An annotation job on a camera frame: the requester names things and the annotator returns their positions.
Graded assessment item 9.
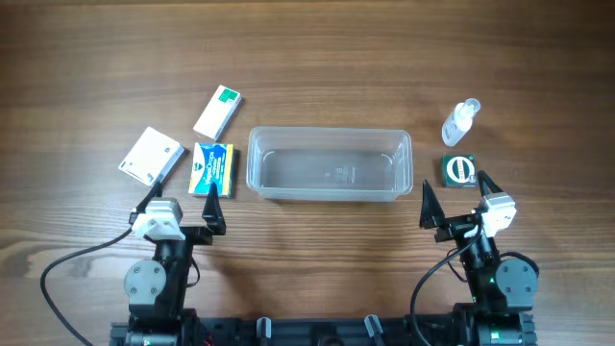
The blue yellow VapoDrops box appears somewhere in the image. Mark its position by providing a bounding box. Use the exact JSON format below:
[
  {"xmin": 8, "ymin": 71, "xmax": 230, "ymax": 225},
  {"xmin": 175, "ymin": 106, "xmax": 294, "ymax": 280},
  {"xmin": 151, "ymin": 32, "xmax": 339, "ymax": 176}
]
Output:
[{"xmin": 188, "ymin": 142, "xmax": 237, "ymax": 198}]

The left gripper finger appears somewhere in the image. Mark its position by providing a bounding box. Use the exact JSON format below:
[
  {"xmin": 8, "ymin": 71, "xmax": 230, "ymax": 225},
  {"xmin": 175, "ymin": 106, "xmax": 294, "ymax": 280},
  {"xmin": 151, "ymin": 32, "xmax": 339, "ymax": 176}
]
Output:
[
  {"xmin": 129, "ymin": 182, "xmax": 162, "ymax": 224},
  {"xmin": 202, "ymin": 183, "xmax": 227, "ymax": 235}
]

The clear plastic container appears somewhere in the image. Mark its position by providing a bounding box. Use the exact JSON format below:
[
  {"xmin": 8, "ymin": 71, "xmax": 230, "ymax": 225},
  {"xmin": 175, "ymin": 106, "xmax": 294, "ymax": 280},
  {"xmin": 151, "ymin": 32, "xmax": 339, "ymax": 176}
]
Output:
[{"xmin": 246, "ymin": 126, "xmax": 413, "ymax": 202}]

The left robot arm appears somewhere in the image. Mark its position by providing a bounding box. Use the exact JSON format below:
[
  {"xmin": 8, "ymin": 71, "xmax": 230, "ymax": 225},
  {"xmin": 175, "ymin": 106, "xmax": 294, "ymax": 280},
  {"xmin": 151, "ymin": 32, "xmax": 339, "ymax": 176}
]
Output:
[{"xmin": 110, "ymin": 183, "xmax": 226, "ymax": 346}]

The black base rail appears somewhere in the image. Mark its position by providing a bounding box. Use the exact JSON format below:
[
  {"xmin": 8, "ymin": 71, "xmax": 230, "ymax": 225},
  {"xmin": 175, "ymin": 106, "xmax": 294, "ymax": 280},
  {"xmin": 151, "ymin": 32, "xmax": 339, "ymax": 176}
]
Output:
[{"xmin": 109, "ymin": 314, "xmax": 535, "ymax": 346}]

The white box green corner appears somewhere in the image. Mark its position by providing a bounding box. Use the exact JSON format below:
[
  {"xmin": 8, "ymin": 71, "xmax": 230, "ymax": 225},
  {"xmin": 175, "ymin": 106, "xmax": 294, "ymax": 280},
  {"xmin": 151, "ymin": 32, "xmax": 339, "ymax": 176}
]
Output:
[{"xmin": 193, "ymin": 85, "xmax": 242, "ymax": 141}]

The clear spray bottle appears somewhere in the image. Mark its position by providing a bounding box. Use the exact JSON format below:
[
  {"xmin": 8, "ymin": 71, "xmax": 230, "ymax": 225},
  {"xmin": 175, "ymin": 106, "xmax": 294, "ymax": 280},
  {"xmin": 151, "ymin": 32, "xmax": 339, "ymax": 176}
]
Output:
[{"xmin": 441, "ymin": 98, "xmax": 481, "ymax": 147}]

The white medicine box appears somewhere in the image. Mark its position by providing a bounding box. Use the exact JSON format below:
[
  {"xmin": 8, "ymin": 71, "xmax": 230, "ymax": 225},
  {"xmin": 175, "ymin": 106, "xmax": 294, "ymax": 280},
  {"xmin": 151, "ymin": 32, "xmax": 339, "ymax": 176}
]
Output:
[{"xmin": 118, "ymin": 127, "xmax": 185, "ymax": 187}]

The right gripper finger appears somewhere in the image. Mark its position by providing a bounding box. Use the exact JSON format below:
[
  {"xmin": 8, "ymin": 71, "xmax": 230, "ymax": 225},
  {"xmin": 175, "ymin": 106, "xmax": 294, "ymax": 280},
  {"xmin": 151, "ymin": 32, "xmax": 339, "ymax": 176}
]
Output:
[
  {"xmin": 419, "ymin": 180, "xmax": 445, "ymax": 229},
  {"xmin": 477, "ymin": 170, "xmax": 503, "ymax": 196}
]

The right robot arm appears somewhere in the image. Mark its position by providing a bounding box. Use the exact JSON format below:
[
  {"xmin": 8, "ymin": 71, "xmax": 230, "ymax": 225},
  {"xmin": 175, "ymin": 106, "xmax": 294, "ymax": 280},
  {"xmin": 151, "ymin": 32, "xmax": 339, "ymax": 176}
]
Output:
[{"xmin": 409, "ymin": 170, "xmax": 540, "ymax": 345}]

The left black cable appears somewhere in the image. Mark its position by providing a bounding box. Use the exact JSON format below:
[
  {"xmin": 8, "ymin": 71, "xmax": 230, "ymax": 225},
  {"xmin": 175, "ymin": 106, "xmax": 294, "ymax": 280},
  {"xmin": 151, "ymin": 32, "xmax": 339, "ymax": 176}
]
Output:
[{"xmin": 39, "ymin": 227, "xmax": 135, "ymax": 346}]

